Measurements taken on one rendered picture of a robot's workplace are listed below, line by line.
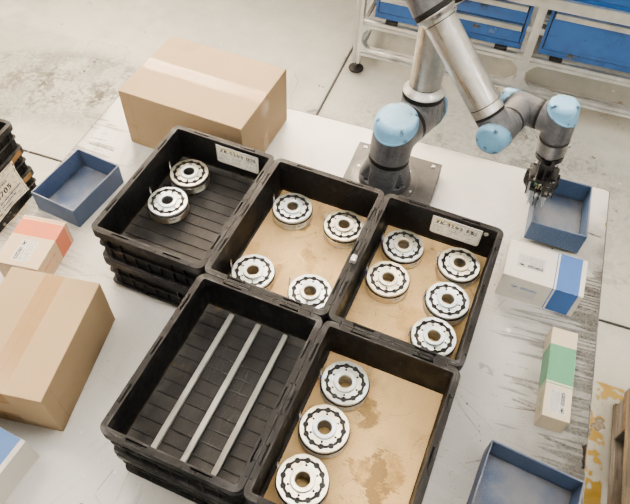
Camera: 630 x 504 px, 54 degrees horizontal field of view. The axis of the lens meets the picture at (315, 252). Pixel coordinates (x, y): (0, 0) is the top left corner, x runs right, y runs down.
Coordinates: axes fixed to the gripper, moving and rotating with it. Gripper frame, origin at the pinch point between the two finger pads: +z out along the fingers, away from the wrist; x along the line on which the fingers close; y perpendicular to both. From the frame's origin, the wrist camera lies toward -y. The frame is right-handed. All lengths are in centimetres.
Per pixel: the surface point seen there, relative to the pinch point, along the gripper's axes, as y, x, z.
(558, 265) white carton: 22.3, 9.2, -1.0
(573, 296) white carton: 30.0, 14.1, 0.1
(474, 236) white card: 30.1, -12.5, -13.1
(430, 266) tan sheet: 38.2, -20.8, -7.7
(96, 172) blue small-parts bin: 33, -124, -4
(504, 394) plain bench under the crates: 58, 4, 8
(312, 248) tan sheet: 44, -50, -10
